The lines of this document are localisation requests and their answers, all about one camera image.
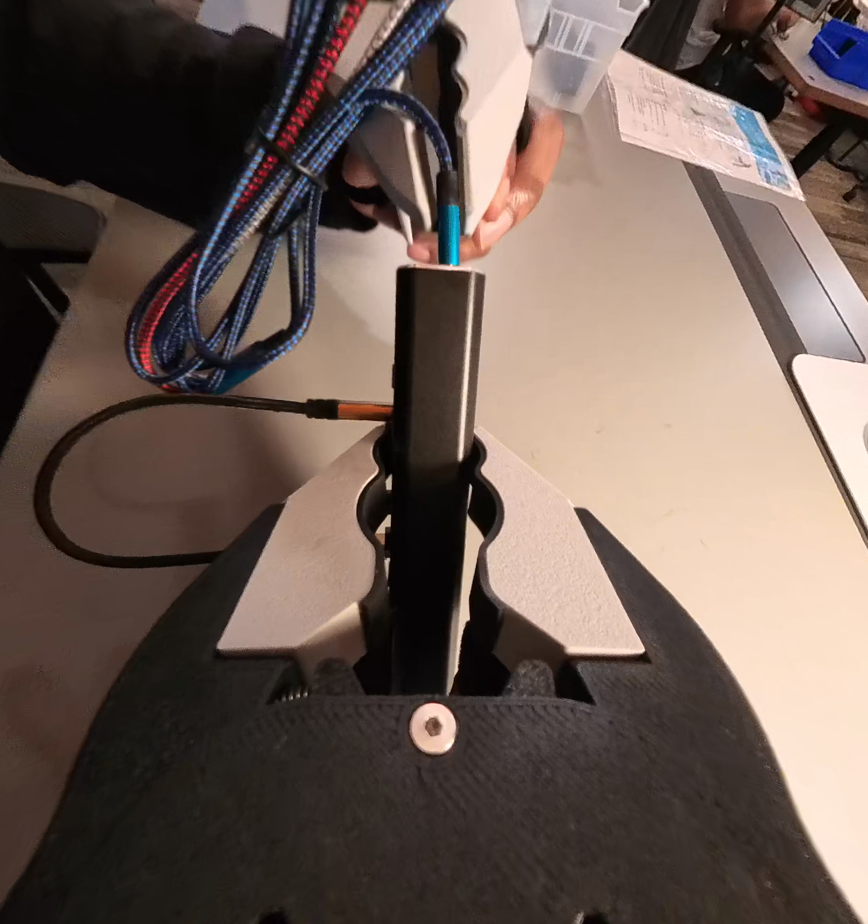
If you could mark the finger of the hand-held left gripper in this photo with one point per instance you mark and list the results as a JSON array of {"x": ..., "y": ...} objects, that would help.
[
  {"x": 492, "y": 108},
  {"x": 398, "y": 166}
]

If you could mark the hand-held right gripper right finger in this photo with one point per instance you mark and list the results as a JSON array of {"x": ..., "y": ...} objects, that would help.
[{"x": 557, "y": 577}]

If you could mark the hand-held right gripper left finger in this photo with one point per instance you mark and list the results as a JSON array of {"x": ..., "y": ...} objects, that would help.
[{"x": 304, "y": 570}]

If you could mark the clear plastic bin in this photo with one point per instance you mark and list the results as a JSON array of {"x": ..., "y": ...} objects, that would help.
[{"x": 585, "y": 50}]

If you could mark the black usb hub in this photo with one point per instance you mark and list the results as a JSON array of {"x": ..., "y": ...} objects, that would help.
[{"x": 434, "y": 361}]

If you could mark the person's left forearm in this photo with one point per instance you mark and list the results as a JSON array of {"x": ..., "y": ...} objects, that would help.
[{"x": 116, "y": 86}]

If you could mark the printed paper sheet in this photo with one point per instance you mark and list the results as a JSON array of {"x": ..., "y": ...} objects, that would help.
[{"x": 694, "y": 123}]

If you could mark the white document stand wooden board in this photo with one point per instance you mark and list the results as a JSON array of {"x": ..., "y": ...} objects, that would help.
[{"x": 852, "y": 433}]

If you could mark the blue plastic storage bin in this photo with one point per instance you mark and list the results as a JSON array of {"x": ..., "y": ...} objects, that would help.
[{"x": 852, "y": 50}]

